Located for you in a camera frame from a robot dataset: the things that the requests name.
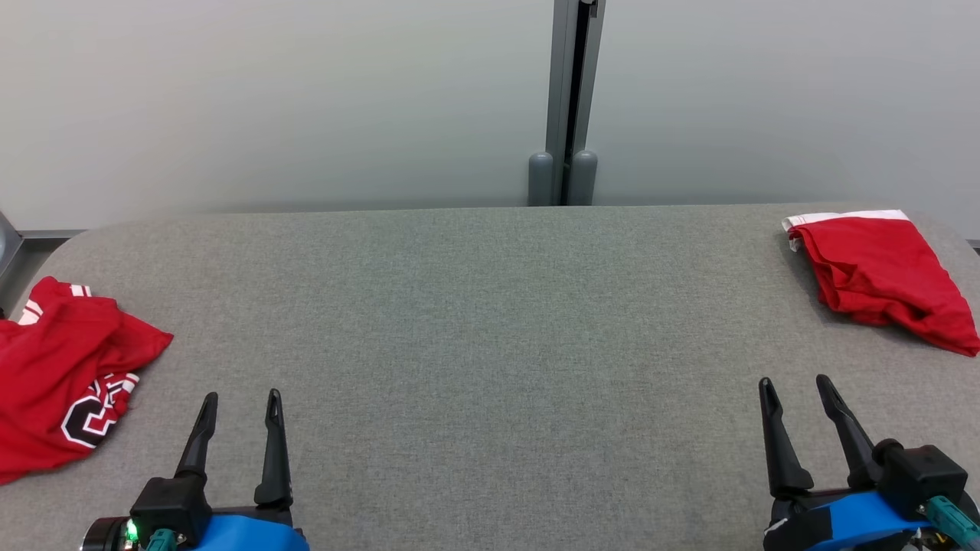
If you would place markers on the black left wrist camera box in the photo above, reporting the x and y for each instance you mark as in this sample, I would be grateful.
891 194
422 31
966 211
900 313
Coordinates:
168 501

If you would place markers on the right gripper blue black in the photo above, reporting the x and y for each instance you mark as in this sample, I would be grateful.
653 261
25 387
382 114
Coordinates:
842 524

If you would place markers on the red shorts with white trim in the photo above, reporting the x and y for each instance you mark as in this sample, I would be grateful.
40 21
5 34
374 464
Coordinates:
880 268

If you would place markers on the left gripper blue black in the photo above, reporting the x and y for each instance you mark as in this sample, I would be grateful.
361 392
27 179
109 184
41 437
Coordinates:
253 532

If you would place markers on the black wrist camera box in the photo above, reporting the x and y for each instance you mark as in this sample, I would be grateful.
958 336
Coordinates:
168 501
922 478

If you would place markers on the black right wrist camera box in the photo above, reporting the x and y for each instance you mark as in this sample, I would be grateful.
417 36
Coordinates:
922 478

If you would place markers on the grey partition joint post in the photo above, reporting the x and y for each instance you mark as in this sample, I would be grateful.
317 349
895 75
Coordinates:
563 92

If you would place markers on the red Bulls 23 jersey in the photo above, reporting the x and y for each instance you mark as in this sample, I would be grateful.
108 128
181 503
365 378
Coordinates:
53 367

